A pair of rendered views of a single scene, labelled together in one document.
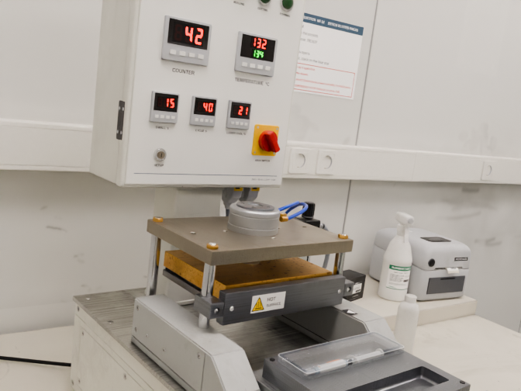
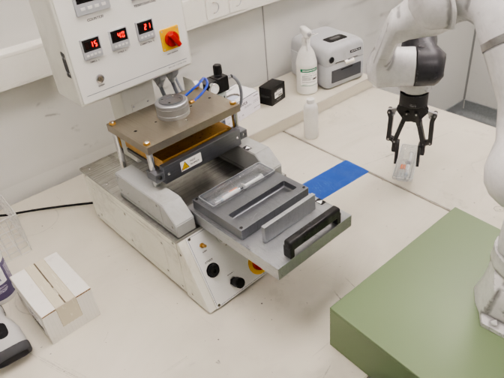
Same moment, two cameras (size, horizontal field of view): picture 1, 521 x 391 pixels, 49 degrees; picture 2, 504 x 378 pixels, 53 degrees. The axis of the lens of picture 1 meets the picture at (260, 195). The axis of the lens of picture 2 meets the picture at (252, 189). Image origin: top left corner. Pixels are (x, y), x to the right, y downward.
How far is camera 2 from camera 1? 0.45 m
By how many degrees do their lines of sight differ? 26
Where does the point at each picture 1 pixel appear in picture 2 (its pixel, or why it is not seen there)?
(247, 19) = not seen: outside the picture
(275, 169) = (184, 54)
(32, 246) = (41, 130)
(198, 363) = (157, 209)
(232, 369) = (175, 210)
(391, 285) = (304, 83)
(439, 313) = (343, 94)
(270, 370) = (196, 205)
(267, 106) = (163, 14)
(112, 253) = (97, 118)
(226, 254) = (156, 146)
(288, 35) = not seen: outside the picture
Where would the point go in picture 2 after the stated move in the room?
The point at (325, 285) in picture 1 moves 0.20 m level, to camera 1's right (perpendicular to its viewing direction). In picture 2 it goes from (226, 138) to (308, 130)
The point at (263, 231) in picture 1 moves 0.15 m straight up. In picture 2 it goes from (178, 117) to (166, 55)
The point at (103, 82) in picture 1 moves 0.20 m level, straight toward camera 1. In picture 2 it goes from (44, 35) to (45, 64)
